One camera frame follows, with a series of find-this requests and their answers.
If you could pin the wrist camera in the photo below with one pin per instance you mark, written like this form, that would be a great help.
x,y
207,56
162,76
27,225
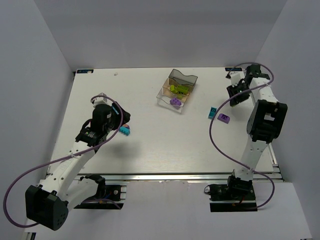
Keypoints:
x,y
235,78
100,99

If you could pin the clear plastic bin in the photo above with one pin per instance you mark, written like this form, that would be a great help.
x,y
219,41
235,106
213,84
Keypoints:
x,y
164,96

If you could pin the blue label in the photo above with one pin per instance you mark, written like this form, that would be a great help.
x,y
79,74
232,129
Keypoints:
x,y
84,71
233,69

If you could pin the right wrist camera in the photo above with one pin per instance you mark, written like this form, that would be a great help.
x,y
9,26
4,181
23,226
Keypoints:
x,y
235,78

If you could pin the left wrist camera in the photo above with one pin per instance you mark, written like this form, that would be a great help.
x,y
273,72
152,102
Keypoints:
x,y
100,99

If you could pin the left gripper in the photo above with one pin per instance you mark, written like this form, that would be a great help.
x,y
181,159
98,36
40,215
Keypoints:
x,y
122,116

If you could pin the purple sloped lego brick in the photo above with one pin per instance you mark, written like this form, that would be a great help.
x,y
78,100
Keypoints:
x,y
224,118

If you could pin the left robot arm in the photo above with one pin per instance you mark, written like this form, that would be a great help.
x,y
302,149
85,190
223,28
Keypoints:
x,y
50,202

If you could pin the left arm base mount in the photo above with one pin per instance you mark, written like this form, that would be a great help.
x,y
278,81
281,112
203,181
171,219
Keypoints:
x,y
108,196

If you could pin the teal lego brick right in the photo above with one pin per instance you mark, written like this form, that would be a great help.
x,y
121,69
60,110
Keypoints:
x,y
212,113

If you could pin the teal long lego brick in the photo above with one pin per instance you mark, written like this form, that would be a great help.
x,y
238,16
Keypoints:
x,y
125,130

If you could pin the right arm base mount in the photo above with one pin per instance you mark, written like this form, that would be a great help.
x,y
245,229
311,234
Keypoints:
x,y
236,195

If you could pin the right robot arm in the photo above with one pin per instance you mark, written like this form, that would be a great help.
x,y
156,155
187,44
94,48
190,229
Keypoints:
x,y
266,120

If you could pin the blue label right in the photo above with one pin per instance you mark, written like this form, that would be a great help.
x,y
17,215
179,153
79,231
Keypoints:
x,y
233,69

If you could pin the purple long lego brick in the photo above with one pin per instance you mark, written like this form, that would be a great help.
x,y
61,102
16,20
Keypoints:
x,y
176,103

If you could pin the green long lego brick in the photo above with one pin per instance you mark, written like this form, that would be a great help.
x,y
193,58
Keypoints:
x,y
181,88

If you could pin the blue label left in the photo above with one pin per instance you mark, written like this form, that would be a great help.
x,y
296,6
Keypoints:
x,y
84,71

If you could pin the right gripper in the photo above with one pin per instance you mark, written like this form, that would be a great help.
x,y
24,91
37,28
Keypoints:
x,y
236,93

